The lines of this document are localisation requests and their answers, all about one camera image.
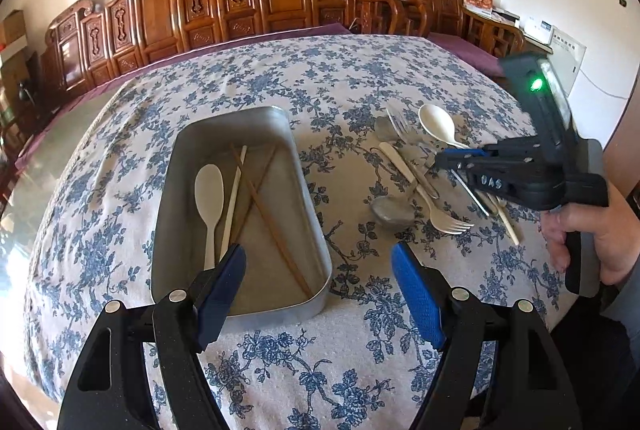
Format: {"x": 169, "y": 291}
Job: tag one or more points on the metal rectangular tray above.
{"x": 268, "y": 295}

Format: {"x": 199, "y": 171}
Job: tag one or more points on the large white round spoon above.
{"x": 440, "y": 126}

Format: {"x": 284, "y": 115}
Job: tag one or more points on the stacked cardboard boxes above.
{"x": 14, "y": 43}

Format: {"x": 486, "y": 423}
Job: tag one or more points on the blue floral tablecloth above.
{"x": 328, "y": 341}

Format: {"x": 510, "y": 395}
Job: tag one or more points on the person's right hand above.
{"x": 615, "y": 231}

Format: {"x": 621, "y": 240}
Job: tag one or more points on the stainless steel fork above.
{"x": 410, "y": 136}

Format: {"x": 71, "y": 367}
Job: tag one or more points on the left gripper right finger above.
{"x": 497, "y": 364}

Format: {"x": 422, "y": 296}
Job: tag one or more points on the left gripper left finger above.
{"x": 109, "y": 387}

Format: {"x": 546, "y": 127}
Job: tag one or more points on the white wall panel device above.
{"x": 566, "y": 58}

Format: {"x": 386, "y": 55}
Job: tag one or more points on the white plastic fork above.
{"x": 439, "y": 219}

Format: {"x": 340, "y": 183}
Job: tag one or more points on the small white plastic spoon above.
{"x": 209, "y": 200}

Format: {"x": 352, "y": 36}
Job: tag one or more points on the carved wooden bench backrest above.
{"x": 88, "y": 45}

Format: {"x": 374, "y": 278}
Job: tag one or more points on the metal spoon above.
{"x": 394, "y": 211}
{"x": 384, "y": 130}

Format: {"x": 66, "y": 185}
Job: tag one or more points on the dark brown chopstick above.
{"x": 257, "y": 162}
{"x": 272, "y": 227}

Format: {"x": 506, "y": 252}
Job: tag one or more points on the purple seat cushion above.
{"x": 481, "y": 60}

